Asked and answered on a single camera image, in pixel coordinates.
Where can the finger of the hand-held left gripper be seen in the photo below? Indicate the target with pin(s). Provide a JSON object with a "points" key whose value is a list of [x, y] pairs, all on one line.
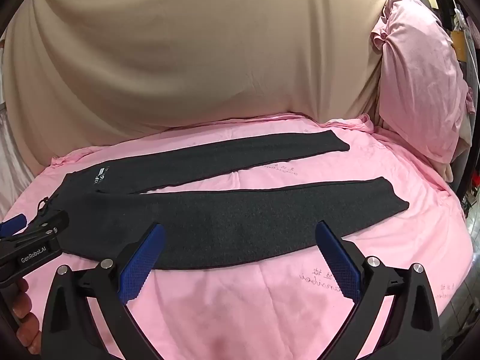
{"points": [[48, 225], [13, 224]]}

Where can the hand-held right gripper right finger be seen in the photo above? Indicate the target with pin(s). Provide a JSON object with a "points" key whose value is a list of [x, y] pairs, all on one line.
{"points": [[337, 262]]}

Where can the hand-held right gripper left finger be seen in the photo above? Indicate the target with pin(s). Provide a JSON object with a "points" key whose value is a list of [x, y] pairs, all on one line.
{"points": [[144, 262]]}

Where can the dark grey pants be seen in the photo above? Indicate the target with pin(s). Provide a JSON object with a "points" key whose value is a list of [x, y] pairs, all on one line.
{"points": [[225, 217]]}

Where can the person's left hand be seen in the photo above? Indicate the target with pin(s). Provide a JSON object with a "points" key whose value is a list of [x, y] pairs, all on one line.
{"points": [[24, 307]]}

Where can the pink bed sheet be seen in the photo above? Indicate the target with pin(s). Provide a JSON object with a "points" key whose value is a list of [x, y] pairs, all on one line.
{"points": [[262, 307]]}

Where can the pink pillow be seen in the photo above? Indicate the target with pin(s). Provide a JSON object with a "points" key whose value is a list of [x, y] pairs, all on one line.
{"points": [[420, 82]]}

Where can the beige drape cloth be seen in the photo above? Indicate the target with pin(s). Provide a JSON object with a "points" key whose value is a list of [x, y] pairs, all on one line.
{"points": [[187, 63]]}

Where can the orange paper tag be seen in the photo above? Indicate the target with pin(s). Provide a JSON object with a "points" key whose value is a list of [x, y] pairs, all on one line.
{"points": [[459, 43]]}

